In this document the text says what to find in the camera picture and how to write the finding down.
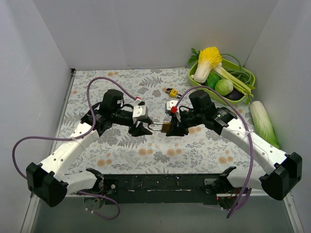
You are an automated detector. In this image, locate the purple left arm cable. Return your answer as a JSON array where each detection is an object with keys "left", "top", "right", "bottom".
[{"left": 12, "top": 77, "right": 138, "bottom": 220}]

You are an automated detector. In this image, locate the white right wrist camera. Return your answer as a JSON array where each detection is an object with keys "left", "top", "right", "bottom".
[{"left": 165, "top": 100, "right": 181, "bottom": 122}]

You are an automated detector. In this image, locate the green napa cabbage toy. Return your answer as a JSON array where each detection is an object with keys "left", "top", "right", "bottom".
[{"left": 250, "top": 101, "right": 280, "bottom": 149}]

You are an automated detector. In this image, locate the dark green vegetable toy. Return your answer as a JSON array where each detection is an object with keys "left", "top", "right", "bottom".
[{"left": 206, "top": 72, "right": 221, "bottom": 90}]

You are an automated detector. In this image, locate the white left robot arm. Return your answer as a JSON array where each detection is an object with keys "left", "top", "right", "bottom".
[{"left": 26, "top": 89, "right": 152, "bottom": 207}]

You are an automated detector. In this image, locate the small yellow padlock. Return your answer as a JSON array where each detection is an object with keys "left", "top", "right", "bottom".
[{"left": 165, "top": 88, "right": 181, "bottom": 99}]

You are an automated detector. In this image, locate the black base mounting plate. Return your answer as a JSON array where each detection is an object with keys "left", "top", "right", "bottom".
[{"left": 94, "top": 173, "right": 242, "bottom": 205}]

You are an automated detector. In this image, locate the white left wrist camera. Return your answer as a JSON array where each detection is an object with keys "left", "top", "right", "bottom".
[{"left": 132, "top": 97, "right": 148, "bottom": 123}]

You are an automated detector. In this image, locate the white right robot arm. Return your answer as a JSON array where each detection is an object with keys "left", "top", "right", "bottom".
[{"left": 165, "top": 90, "right": 302, "bottom": 200}]

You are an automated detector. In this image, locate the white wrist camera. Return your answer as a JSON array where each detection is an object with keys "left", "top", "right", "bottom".
[
  {"left": 132, "top": 97, "right": 148, "bottom": 123},
  {"left": 165, "top": 100, "right": 181, "bottom": 122}
]

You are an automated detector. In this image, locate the pale celery stalks toy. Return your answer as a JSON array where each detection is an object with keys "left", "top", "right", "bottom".
[{"left": 212, "top": 65, "right": 254, "bottom": 97}]

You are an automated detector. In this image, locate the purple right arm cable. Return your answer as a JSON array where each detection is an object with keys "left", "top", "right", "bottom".
[{"left": 174, "top": 86, "right": 255, "bottom": 219}]

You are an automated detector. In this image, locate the green long beans toy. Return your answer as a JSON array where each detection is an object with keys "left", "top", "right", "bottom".
[{"left": 221, "top": 53, "right": 252, "bottom": 84}]

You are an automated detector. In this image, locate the green plastic basket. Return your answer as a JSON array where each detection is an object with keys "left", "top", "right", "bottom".
[{"left": 188, "top": 59, "right": 256, "bottom": 105}]

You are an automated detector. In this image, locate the aluminium frame rail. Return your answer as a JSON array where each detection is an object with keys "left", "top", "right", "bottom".
[{"left": 21, "top": 191, "right": 304, "bottom": 233}]

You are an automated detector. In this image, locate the green parsley leaf toy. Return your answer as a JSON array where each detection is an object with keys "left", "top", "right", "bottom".
[{"left": 188, "top": 48, "right": 200, "bottom": 65}]

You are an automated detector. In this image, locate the yellow napa cabbage toy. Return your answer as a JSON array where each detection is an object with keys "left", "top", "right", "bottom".
[{"left": 193, "top": 47, "right": 222, "bottom": 83}]

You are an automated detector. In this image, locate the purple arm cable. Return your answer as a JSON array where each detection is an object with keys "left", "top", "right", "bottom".
[
  {"left": 12, "top": 77, "right": 138, "bottom": 220},
  {"left": 174, "top": 86, "right": 255, "bottom": 219}
]

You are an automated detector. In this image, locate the round green cabbage toy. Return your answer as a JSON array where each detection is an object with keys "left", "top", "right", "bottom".
[{"left": 215, "top": 79, "right": 234, "bottom": 96}]

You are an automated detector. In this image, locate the purple eggplant toy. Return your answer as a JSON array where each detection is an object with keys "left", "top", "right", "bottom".
[{"left": 225, "top": 88, "right": 244, "bottom": 101}]

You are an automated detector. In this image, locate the large brass padlock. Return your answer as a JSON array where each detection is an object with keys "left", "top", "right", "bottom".
[{"left": 148, "top": 122, "right": 172, "bottom": 133}]

